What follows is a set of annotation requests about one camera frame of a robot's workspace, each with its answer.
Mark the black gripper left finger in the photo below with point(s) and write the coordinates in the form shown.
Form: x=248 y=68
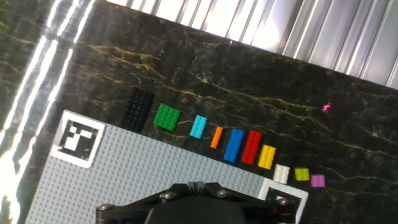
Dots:
x=146 y=208

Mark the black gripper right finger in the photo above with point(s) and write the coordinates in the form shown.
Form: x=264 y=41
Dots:
x=258 y=208

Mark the magenta small Lego brick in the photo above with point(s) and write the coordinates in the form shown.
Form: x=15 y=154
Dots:
x=317 y=181

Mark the grey Lego baseplate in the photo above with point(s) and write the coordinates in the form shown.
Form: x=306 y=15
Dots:
x=124 y=174

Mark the white Lego brick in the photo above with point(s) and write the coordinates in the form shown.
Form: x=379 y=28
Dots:
x=281 y=174

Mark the yellow Lego brick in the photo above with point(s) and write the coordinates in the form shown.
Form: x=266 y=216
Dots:
x=266 y=157

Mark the lime green Lego brick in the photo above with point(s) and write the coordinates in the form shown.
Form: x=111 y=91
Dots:
x=302 y=174

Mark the red long Lego brick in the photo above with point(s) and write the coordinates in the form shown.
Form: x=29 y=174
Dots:
x=251 y=147

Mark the blue long Lego brick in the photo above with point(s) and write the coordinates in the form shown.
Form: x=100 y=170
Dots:
x=234 y=145

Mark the orange narrow Lego brick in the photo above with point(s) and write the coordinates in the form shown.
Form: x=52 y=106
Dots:
x=216 y=137

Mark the green square Lego plate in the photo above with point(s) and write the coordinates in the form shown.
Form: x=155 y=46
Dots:
x=167 y=117

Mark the cyan Lego brick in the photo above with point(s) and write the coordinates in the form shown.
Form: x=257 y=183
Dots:
x=198 y=126

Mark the black long Lego plate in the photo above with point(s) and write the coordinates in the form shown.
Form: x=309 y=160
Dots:
x=137 y=110

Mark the black white fiducial marker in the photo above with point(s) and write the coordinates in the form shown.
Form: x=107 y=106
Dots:
x=270 y=186
x=77 y=139

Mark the tiny pink speck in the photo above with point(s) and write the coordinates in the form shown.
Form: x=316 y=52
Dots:
x=326 y=107

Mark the black marble pattern mat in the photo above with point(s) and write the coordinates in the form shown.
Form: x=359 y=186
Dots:
x=248 y=77

